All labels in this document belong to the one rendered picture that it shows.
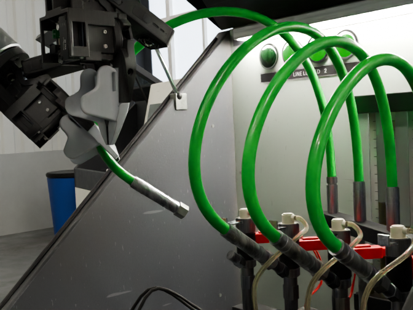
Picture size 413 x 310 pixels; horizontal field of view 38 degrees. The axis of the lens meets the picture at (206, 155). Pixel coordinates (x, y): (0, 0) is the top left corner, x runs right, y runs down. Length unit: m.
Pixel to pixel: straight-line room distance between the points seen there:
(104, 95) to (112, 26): 0.08
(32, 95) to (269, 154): 0.52
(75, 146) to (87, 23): 0.22
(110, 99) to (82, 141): 0.15
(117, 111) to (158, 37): 0.11
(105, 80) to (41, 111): 0.18
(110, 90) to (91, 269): 0.45
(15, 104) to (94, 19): 0.23
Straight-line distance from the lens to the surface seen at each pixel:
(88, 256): 1.06
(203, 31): 6.66
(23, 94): 0.86
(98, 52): 0.68
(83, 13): 0.67
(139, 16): 0.73
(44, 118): 0.85
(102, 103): 0.69
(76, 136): 0.84
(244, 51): 0.72
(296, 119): 1.13
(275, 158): 1.17
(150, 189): 0.87
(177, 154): 1.15
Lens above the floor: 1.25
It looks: 3 degrees down
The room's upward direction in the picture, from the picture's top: 3 degrees counter-clockwise
